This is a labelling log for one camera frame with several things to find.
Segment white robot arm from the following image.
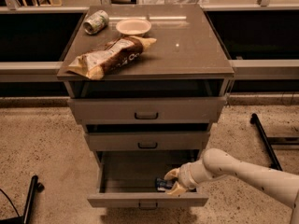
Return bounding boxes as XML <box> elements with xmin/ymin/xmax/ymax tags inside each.
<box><xmin>164</xmin><ymin>148</ymin><xmax>299</xmax><ymax>224</ymax></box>

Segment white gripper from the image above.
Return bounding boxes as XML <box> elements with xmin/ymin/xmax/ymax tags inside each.
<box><xmin>164</xmin><ymin>162</ymin><xmax>198</xmax><ymax>196</ymax></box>

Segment grey open bottom drawer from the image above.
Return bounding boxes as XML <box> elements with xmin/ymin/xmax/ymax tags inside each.
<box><xmin>88</xmin><ymin>150</ymin><xmax>208</xmax><ymax>210</ymax></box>

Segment grey drawer cabinet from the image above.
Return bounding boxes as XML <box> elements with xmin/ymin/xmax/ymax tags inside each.
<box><xmin>56</xmin><ymin>4</ymin><xmax>235</xmax><ymax>173</ymax></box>

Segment grey top drawer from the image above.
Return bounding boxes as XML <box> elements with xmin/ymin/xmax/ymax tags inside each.
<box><xmin>68</xmin><ymin>97</ymin><xmax>225</xmax><ymax>124</ymax></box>

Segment grey middle drawer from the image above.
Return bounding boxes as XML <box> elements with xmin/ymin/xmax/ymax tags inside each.
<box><xmin>84</xmin><ymin>132</ymin><xmax>209</xmax><ymax>151</ymax></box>

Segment black cable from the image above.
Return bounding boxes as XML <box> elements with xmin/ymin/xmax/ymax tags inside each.
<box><xmin>0</xmin><ymin>188</ymin><xmax>21</xmax><ymax>217</ymax></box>

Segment brown white chip bag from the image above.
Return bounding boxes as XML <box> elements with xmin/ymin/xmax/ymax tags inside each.
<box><xmin>67</xmin><ymin>35</ymin><xmax>157</xmax><ymax>80</ymax></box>

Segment white paper bowl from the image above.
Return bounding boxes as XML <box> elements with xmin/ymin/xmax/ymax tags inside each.
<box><xmin>116</xmin><ymin>19</ymin><xmax>151</xmax><ymax>36</ymax></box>

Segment black stand leg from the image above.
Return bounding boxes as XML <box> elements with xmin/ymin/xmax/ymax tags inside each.
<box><xmin>250</xmin><ymin>113</ymin><xmax>299</xmax><ymax>171</ymax></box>
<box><xmin>0</xmin><ymin>175</ymin><xmax>45</xmax><ymax>224</ymax></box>

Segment green white soda can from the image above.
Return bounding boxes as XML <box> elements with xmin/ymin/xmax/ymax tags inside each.
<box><xmin>83</xmin><ymin>10</ymin><xmax>109</xmax><ymax>35</ymax></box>

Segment blue rxbar blueberry bar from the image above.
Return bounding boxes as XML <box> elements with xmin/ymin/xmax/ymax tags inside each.
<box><xmin>155</xmin><ymin>177</ymin><xmax>174</xmax><ymax>192</ymax></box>

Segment black stand leg right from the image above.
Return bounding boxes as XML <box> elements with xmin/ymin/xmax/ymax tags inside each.
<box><xmin>250</xmin><ymin>113</ymin><xmax>299</xmax><ymax>171</ymax></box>

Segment black stand leg left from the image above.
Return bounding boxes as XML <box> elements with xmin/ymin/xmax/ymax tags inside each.
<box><xmin>0</xmin><ymin>175</ymin><xmax>45</xmax><ymax>224</ymax></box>

